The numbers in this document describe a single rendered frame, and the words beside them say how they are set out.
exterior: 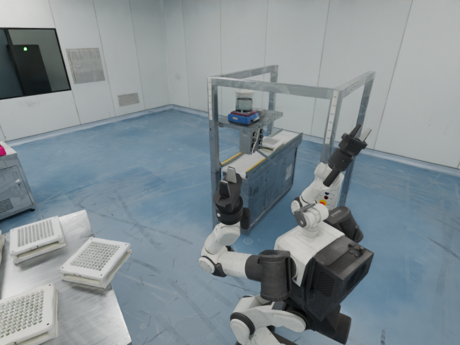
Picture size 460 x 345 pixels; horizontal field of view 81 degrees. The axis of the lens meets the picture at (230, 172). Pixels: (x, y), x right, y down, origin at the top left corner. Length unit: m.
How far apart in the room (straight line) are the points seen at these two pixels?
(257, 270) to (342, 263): 0.29
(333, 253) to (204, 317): 1.46
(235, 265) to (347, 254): 0.40
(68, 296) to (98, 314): 0.20
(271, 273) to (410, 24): 4.53
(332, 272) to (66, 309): 1.14
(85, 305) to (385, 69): 4.84
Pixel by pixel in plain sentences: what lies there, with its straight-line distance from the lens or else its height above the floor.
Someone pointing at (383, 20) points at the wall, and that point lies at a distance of 5.15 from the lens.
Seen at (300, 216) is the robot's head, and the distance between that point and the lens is 1.03.
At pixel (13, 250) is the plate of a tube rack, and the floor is 0.89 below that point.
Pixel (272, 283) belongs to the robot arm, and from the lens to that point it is 0.98.
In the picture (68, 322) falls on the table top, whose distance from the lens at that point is 1.48.
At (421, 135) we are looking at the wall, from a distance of 5.21.
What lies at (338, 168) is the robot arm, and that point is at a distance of 1.27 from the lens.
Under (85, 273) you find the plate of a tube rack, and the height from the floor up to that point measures 0.89.
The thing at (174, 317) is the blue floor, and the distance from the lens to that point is 2.35.
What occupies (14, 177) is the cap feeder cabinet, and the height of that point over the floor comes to 0.49.
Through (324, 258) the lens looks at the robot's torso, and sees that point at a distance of 1.04.
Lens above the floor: 1.91
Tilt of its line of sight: 27 degrees down
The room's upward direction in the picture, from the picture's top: straight up
